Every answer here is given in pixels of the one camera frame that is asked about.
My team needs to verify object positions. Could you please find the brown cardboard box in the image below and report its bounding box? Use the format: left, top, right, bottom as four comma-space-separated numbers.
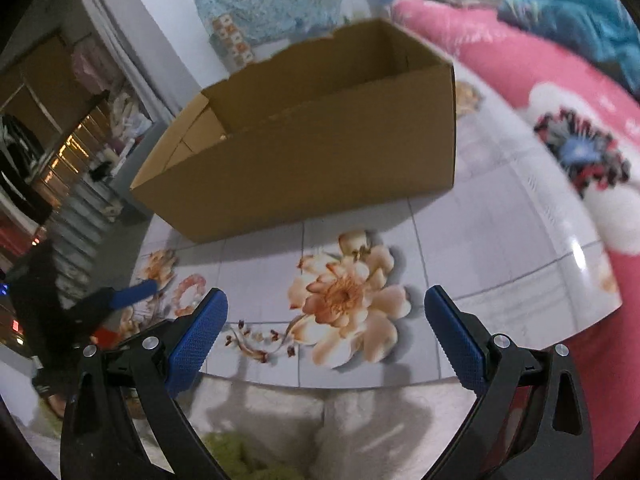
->
131, 20, 456, 243

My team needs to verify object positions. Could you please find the blue crumpled quilt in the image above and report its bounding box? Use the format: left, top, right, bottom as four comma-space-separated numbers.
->
497, 0, 639, 98

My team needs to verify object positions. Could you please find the teal patterned wall cloth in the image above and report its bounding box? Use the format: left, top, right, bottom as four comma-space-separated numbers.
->
182, 0, 359, 47

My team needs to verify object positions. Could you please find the pink floral blanket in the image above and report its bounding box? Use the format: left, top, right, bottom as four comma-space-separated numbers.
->
392, 0, 639, 474

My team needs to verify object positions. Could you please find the pink bead bracelet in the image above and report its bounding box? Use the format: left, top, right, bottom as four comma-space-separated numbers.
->
170, 273, 207, 317

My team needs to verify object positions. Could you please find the white fluffy rug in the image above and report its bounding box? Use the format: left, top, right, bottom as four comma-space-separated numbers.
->
189, 376, 475, 479

